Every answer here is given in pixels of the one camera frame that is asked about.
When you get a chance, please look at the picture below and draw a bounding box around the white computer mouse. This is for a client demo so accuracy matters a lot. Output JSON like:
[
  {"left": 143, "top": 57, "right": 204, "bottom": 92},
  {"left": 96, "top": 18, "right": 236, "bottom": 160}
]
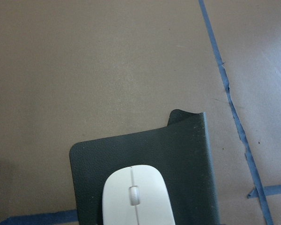
[{"left": 102, "top": 165, "right": 175, "bottom": 225}]

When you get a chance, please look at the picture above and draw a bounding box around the black mouse pad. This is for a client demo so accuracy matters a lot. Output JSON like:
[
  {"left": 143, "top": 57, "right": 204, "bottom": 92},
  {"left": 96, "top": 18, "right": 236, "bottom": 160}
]
[{"left": 69, "top": 109, "right": 220, "bottom": 225}]

